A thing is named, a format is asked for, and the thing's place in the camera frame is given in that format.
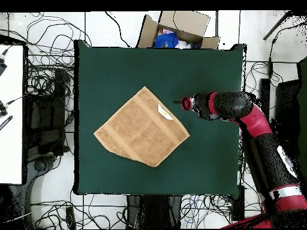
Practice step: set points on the black power strip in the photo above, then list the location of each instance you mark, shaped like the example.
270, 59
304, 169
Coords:
70, 218

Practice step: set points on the pink garment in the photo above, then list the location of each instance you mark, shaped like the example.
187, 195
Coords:
166, 31

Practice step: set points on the bright blue garment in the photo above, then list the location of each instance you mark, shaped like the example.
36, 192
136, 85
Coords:
165, 40

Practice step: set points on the black monitor stand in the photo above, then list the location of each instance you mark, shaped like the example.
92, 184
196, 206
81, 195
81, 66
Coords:
287, 105

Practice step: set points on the black slanted bar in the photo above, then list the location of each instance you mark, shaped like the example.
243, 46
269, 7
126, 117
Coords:
275, 26

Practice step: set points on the white side table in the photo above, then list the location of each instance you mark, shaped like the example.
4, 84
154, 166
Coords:
12, 143

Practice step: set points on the black rectangular box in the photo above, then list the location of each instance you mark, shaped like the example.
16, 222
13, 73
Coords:
238, 206

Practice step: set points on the black slotted strip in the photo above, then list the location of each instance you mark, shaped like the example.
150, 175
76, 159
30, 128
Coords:
6, 122

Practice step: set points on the white garment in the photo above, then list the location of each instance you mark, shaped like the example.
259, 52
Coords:
183, 44

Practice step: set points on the small black device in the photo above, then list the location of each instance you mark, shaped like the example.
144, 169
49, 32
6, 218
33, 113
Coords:
2, 110

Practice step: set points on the orange terry towel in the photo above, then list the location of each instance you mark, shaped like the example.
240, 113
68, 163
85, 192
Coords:
141, 129

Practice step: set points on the grey round base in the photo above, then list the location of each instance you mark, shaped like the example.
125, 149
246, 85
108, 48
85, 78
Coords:
39, 165

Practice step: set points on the brown cardboard box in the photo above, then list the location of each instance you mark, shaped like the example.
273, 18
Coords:
148, 33

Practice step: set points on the dark green table cloth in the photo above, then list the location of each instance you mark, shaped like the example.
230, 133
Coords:
168, 177

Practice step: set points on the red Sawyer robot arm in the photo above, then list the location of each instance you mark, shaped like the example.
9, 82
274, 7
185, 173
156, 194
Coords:
254, 122

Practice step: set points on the black equipment stand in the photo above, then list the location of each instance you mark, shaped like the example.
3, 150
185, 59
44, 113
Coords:
45, 115

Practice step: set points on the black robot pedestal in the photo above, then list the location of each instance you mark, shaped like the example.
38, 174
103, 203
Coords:
153, 213

